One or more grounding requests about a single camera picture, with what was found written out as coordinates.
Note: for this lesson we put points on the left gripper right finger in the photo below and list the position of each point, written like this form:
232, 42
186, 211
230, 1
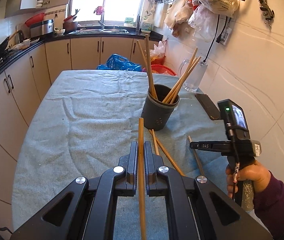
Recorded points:
196, 208

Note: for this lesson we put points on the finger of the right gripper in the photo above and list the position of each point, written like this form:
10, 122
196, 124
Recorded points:
211, 146

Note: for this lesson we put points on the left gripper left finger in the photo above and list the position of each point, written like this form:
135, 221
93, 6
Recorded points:
86, 208

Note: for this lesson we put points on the wooden chopstick four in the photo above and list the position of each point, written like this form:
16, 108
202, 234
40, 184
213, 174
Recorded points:
158, 144

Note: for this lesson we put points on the wooden chopstick two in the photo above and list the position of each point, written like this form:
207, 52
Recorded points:
177, 87

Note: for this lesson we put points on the wooden chopstick one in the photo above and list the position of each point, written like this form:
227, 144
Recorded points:
148, 50

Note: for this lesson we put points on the wooden chopstick five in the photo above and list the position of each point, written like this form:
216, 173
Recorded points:
141, 179

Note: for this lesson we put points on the wooden chopstick three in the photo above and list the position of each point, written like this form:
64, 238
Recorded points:
144, 62

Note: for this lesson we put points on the wooden chopstick six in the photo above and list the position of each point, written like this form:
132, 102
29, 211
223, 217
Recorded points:
198, 161

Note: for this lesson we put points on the purple sleeve forearm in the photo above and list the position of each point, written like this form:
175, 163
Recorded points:
269, 207

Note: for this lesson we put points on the kitchen faucet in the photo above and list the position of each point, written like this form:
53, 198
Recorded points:
102, 19

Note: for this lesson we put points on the steel kitchen sink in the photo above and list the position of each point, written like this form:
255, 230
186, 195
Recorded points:
100, 31

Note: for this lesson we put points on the person right hand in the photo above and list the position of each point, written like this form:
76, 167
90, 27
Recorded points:
257, 173

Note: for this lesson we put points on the black smartphone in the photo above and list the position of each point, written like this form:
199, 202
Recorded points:
208, 106

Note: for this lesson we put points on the clear glass beer mug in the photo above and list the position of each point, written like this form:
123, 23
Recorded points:
193, 81

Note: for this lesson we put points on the dark grey utensil holder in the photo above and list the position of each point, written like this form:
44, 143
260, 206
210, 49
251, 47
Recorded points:
156, 113

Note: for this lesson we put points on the grey-blue table cloth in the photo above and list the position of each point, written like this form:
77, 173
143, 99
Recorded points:
85, 123

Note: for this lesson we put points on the red plastic basin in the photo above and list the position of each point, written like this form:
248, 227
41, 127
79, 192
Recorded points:
161, 69

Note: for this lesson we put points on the red bin with bags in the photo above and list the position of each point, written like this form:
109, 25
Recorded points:
158, 52

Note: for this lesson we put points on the blue plastic bag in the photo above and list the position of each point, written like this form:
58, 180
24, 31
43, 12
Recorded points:
118, 62

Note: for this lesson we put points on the brown utensil pot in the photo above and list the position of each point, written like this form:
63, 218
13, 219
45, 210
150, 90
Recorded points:
70, 26

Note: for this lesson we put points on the electric kettle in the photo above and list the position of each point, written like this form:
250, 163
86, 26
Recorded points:
20, 37

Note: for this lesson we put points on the silver rice cooker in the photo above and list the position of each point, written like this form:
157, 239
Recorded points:
42, 28

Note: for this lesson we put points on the red colander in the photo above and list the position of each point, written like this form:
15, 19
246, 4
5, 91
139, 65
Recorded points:
35, 19

